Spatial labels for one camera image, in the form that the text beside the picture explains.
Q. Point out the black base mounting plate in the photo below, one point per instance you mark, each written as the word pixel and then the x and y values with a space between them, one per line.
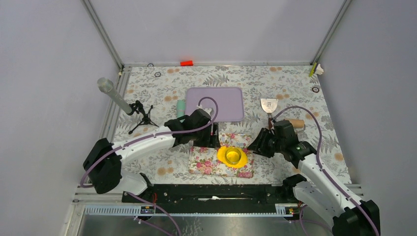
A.
pixel 216 199

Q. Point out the teal handled tool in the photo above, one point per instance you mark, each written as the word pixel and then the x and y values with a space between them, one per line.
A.
pixel 180 108

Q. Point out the white yellow corner clip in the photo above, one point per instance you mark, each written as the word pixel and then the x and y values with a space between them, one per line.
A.
pixel 316 69

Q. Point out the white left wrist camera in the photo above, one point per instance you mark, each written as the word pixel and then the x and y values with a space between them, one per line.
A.
pixel 206 113

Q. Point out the floral rectangular tray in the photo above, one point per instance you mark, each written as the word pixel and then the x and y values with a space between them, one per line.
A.
pixel 204 160

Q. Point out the yellow dough piece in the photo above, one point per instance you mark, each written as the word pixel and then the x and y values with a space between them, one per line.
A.
pixel 233 157

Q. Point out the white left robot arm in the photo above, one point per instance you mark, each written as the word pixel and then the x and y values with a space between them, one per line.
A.
pixel 105 163

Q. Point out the silver microphone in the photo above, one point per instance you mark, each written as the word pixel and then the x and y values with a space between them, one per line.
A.
pixel 106 86

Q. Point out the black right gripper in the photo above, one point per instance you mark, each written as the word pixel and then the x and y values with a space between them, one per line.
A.
pixel 258 146

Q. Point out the floral tablecloth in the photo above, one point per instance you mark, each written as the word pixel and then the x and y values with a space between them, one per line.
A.
pixel 299 97

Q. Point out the wooden dough roller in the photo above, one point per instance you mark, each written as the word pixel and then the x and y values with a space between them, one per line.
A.
pixel 298 124

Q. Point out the metal spatula wooden handle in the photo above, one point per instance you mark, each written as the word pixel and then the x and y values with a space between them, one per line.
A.
pixel 269 105

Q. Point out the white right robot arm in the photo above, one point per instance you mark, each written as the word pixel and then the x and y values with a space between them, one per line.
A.
pixel 346 213

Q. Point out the black mini tripod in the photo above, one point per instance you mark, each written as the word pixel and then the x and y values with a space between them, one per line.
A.
pixel 138 108

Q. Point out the purple plastic tray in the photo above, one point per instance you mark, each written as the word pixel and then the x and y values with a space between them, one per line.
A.
pixel 229 100

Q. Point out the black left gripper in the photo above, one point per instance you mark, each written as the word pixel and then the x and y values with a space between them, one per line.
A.
pixel 211 141

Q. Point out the red block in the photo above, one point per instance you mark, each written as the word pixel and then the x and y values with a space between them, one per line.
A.
pixel 186 63

